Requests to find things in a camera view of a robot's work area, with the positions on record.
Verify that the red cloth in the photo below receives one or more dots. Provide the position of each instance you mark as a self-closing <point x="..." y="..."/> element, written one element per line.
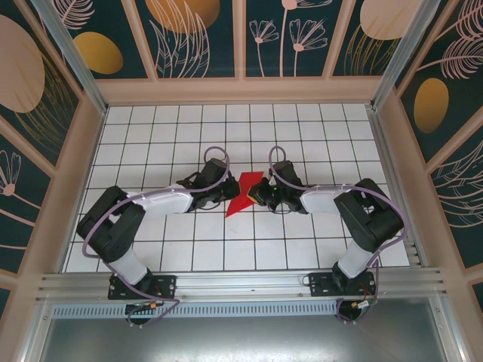
<point x="251" y="181"/>

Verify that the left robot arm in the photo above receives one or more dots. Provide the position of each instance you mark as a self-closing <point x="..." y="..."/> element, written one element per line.
<point x="109" y="226"/>

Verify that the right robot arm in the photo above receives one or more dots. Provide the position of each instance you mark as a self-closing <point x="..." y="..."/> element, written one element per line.
<point x="370" y="218"/>

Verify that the grey sheet metal panel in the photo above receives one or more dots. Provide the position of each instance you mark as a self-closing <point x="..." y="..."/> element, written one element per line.
<point x="241" y="339"/>

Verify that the small circuit board with connector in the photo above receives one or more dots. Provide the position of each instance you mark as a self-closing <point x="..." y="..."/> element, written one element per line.
<point x="364" y="304"/>
<point x="147" y="306"/>

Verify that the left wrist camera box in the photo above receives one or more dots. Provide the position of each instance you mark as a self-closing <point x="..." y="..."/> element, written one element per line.
<point x="214" y="171"/>

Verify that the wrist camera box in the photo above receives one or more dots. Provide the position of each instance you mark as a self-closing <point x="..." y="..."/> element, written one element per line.
<point x="214" y="171"/>
<point x="285" y="172"/>

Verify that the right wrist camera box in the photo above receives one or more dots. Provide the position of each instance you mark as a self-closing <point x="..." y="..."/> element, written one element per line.
<point x="285" y="172"/>

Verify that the long aluminium mounting rail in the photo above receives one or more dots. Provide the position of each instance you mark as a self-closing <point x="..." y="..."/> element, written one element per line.
<point x="241" y="283"/>

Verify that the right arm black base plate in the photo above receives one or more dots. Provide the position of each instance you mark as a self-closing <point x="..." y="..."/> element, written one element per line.
<point x="320" y="288"/>

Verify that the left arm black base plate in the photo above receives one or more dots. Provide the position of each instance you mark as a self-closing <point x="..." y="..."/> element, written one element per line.
<point x="166" y="286"/>

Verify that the aluminium side rail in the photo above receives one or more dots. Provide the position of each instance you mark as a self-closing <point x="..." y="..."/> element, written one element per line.
<point x="392" y="181"/>

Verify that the wall panel with pink flowers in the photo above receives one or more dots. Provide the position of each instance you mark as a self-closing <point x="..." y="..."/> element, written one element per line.
<point x="271" y="56"/>

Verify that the wall panel with large leaves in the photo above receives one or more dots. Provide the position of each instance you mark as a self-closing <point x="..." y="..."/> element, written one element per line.
<point x="188" y="45"/>

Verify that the wall panel with pale circle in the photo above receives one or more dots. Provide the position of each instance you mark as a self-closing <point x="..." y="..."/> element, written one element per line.
<point x="358" y="56"/>

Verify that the wall panel with outlined leaves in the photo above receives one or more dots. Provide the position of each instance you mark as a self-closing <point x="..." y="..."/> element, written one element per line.
<point x="460" y="203"/>

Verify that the wall panel with orange oval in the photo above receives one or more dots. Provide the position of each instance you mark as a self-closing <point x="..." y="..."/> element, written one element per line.
<point x="128" y="37"/>

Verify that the aluminium corner post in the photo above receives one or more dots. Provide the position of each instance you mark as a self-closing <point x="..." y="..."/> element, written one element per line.
<point x="400" y="53"/>
<point x="75" y="64"/>

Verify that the wall panel with single flower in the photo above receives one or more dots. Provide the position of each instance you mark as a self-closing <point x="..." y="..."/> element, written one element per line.
<point x="22" y="211"/>

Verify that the wall panel with feather print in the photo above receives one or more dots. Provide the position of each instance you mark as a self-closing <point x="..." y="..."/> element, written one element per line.
<point x="453" y="94"/>

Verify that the wall panel with gold lines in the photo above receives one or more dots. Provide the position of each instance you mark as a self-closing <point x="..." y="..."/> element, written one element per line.
<point x="30" y="75"/>

